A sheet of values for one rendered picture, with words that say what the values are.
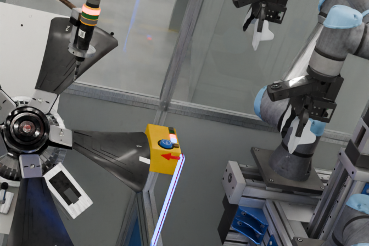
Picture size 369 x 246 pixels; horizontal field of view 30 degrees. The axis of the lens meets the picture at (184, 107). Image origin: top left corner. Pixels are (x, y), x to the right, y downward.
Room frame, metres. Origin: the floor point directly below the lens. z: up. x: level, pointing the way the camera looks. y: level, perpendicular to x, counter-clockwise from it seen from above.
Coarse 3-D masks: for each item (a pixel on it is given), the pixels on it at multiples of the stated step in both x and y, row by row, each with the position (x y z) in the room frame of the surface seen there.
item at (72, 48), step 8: (72, 8) 1.63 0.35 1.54; (72, 16) 1.62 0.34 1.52; (80, 16) 1.62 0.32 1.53; (72, 24) 1.61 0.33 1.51; (80, 24) 1.61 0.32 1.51; (72, 32) 1.61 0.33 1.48; (72, 40) 1.61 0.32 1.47; (72, 48) 1.58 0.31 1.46; (88, 48) 1.61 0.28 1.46; (80, 56) 1.57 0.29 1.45; (88, 56) 1.58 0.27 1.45
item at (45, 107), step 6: (36, 90) 1.68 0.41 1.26; (36, 96) 1.66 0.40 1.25; (42, 96) 1.66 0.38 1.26; (48, 96) 1.65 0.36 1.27; (54, 96) 1.64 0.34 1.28; (30, 102) 1.65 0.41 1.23; (36, 102) 1.65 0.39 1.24; (42, 102) 1.64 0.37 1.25; (42, 108) 1.62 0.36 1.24; (48, 108) 1.61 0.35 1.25
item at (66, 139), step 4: (52, 128) 1.62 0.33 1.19; (56, 128) 1.63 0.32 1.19; (60, 128) 1.64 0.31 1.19; (64, 128) 1.65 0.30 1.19; (52, 132) 1.60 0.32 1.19; (56, 132) 1.61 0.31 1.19; (64, 132) 1.63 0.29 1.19; (68, 132) 1.64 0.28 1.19; (52, 136) 1.58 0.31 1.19; (56, 136) 1.59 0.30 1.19; (60, 136) 1.60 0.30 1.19; (64, 136) 1.61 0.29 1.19; (68, 136) 1.62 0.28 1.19; (52, 140) 1.56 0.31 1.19; (56, 140) 1.57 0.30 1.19; (64, 140) 1.59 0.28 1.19; (68, 140) 1.60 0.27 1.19; (64, 144) 1.57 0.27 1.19; (68, 144) 1.57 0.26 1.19
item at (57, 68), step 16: (64, 32) 1.79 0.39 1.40; (96, 32) 1.78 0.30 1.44; (48, 48) 1.77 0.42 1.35; (64, 48) 1.75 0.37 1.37; (96, 48) 1.74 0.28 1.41; (112, 48) 1.74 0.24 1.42; (48, 64) 1.73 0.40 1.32; (64, 64) 1.71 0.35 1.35; (48, 80) 1.68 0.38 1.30; (64, 80) 1.67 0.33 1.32
